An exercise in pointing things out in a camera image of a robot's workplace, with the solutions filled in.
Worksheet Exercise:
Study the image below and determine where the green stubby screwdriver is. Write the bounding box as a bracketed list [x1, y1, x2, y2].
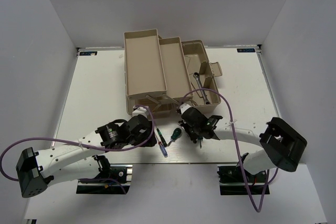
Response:
[197, 136, 203, 148]
[167, 128, 182, 146]

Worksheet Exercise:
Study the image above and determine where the black green precision screwdriver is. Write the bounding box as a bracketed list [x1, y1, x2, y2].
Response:
[156, 127, 167, 147]

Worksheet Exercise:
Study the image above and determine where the red blue handle screwdriver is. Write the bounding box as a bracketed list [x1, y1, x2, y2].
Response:
[158, 142, 168, 158]

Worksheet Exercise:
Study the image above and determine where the large silver ratchet wrench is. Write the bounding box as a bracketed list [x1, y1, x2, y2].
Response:
[193, 72, 210, 105]

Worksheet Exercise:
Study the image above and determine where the beige plastic toolbox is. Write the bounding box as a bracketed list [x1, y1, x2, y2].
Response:
[124, 29, 223, 118]

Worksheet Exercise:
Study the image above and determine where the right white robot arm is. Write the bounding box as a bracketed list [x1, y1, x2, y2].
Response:
[178, 104, 307, 182]

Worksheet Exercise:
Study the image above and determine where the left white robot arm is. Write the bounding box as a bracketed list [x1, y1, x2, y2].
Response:
[16, 115, 156, 198]

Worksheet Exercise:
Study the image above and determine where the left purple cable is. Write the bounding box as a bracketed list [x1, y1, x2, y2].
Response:
[0, 105, 155, 195]

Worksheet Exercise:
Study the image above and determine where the purple cable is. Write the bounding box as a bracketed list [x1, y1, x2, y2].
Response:
[0, 105, 155, 195]
[176, 89, 279, 213]

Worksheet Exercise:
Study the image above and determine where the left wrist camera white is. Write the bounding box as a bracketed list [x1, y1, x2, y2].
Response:
[132, 105, 149, 119]

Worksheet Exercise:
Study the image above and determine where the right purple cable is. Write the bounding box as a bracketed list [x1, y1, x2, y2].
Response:
[176, 89, 279, 213]

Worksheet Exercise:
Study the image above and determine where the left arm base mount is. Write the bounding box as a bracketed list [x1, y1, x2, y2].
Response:
[76, 156, 132, 195]

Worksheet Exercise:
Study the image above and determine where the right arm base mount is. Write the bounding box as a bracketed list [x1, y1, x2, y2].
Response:
[217, 165, 266, 196]

